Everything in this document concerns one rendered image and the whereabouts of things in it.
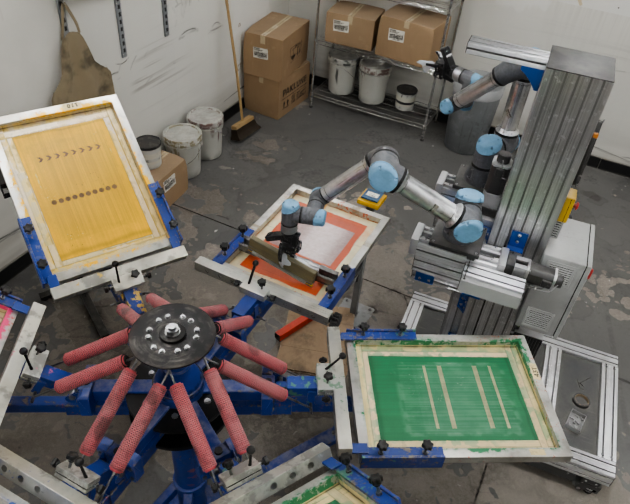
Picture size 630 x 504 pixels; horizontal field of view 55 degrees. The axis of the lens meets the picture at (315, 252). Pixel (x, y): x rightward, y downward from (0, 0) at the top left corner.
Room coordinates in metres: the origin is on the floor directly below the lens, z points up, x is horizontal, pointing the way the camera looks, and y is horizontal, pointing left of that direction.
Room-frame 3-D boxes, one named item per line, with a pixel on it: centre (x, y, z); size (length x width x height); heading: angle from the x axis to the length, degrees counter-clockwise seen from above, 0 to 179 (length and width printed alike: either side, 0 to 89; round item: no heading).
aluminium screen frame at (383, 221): (2.35, 0.04, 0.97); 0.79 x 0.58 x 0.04; 157
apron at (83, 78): (3.63, 1.62, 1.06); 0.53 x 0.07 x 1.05; 157
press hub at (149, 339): (1.39, 0.46, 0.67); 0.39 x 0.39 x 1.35
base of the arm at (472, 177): (2.63, -0.79, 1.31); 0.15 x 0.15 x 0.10
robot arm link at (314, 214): (2.12, 0.02, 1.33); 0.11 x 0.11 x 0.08; 84
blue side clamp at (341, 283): (2.02, -0.12, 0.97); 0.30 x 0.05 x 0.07; 157
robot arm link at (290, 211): (2.11, 0.12, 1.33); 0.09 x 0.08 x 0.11; 84
